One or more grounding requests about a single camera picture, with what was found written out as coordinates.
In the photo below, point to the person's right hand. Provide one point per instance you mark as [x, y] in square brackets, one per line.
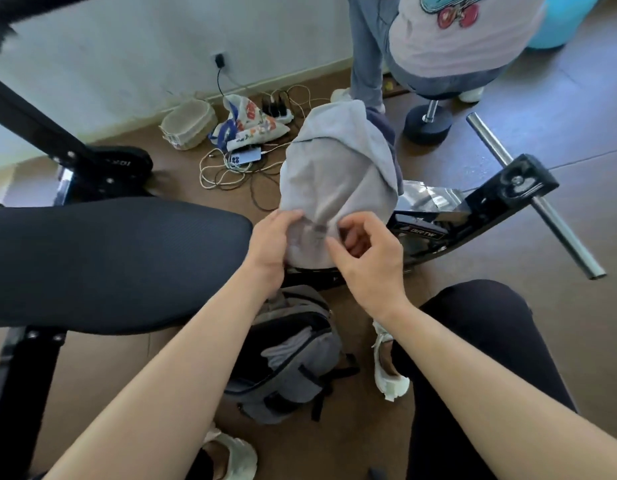
[376, 274]

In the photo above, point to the person's left hand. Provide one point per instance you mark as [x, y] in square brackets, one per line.
[266, 249]

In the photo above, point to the person's right thumb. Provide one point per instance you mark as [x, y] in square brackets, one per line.
[338, 252]

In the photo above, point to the person's left thumb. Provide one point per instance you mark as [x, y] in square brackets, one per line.
[291, 218]

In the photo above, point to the grey hooded sweatshirt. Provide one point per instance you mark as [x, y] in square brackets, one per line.
[333, 179]

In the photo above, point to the person's left forearm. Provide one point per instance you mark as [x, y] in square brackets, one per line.
[178, 374]

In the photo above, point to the person's right forearm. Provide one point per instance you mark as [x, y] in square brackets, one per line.
[488, 394]

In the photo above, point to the light blue smartphone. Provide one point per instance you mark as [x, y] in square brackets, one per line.
[246, 156]

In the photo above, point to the printed white tote bag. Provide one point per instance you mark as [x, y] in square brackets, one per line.
[251, 129]

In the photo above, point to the white power strip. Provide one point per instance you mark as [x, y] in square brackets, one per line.
[281, 112]

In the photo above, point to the grey backpack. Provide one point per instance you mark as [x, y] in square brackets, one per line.
[293, 354]

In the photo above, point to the person's white right shoe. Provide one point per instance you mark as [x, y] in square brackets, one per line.
[388, 379]

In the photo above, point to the person's white shoe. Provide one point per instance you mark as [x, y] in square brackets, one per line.
[388, 379]
[236, 454]

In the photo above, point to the woven wicker basket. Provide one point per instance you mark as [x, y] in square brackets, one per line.
[188, 124]

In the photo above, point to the person's right leg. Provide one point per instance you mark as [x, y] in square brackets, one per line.
[483, 319]

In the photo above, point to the black exercise machine base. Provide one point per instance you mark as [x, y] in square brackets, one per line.
[493, 194]

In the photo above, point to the black padded bench seat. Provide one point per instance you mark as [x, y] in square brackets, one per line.
[108, 264]

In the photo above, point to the chrome metal bar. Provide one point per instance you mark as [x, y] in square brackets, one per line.
[563, 229]

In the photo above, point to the person's white left shoe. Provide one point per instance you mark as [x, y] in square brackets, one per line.
[236, 454]

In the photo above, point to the black metal bench leg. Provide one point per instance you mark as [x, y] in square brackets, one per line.
[23, 394]

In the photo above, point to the light blue exercise ball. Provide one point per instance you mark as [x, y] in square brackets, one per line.
[563, 22]

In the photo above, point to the wall socket with black plug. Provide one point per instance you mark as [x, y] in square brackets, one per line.
[219, 60]

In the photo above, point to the black metal equipment frame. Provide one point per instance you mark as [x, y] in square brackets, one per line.
[43, 132]

